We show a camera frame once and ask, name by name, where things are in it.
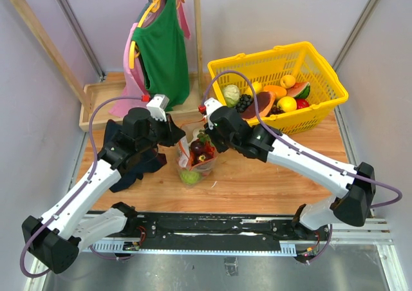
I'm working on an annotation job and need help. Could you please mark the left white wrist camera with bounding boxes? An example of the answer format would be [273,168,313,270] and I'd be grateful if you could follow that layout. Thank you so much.
[145,94,169,122]

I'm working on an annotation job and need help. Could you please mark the toy cherry bunch with leaves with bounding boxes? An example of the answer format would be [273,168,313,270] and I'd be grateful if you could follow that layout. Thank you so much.
[197,129,215,153]

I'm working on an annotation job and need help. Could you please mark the yellow clothes hanger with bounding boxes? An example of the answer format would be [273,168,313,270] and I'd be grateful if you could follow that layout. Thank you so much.
[125,0,191,70]

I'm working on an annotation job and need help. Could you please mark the dark purple toy fig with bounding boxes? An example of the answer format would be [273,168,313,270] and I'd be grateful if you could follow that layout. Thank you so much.
[190,140,205,155]

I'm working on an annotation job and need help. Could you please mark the red toy apple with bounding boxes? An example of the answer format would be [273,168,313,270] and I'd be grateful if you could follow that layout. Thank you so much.
[295,99,310,110]

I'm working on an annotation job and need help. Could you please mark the wooden clothes rack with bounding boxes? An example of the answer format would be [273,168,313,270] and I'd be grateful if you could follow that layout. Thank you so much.
[9,0,208,131]

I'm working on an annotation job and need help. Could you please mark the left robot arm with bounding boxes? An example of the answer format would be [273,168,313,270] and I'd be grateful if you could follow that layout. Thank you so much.
[20,108,185,277]

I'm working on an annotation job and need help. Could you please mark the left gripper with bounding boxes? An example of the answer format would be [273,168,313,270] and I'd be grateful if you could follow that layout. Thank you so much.
[137,112,186,151]

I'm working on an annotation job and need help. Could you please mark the purple cable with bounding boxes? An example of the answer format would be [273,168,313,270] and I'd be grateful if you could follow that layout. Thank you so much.
[202,71,403,263]
[19,94,151,278]

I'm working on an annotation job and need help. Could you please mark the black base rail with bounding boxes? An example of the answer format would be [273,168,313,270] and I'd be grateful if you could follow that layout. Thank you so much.
[99,211,332,258]

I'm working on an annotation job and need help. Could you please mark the clear zip top bag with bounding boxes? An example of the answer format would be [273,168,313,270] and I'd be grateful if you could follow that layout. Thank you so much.
[175,118,218,185]

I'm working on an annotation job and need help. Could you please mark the yellow toy lemon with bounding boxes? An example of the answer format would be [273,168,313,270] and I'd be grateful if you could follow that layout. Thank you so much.
[276,96,297,113]

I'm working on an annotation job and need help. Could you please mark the yellow plastic shopping basket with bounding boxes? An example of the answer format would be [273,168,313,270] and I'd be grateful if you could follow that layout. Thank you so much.
[208,42,348,134]

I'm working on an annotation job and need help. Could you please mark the toy watermelon slice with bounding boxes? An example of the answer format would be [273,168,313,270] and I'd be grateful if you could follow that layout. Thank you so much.
[287,82,311,99]

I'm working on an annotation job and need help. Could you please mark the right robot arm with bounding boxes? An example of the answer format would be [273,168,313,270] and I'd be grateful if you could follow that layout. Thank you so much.
[200,99,375,239]

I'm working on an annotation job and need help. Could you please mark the green toy cabbage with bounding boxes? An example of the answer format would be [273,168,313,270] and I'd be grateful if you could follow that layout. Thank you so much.
[179,169,202,185]

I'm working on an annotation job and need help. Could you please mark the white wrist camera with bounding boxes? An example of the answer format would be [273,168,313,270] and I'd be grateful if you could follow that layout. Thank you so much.
[198,98,223,129]
[145,94,169,122]

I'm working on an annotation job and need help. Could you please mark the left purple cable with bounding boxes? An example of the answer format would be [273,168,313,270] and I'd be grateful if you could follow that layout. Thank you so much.
[19,94,151,278]

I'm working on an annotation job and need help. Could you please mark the pink shirt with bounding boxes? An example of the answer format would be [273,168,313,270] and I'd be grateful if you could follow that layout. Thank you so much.
[108,0,191,118]

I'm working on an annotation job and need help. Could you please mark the dark toy grapes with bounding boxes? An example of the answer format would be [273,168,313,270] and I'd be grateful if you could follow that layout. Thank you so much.
[235,94,254,113]

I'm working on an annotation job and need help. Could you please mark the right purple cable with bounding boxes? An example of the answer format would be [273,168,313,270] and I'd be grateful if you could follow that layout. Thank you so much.
[202,71,403,263]

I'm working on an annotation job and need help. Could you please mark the dark navy cloth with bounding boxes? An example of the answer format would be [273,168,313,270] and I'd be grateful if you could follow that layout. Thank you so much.
[103,120,167,193]

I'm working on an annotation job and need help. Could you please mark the green tank top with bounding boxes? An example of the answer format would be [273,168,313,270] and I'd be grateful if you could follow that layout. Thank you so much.
[131,0,190,111]

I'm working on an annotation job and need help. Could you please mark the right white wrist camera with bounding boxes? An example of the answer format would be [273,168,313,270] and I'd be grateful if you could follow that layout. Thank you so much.
[198,98,223,129]

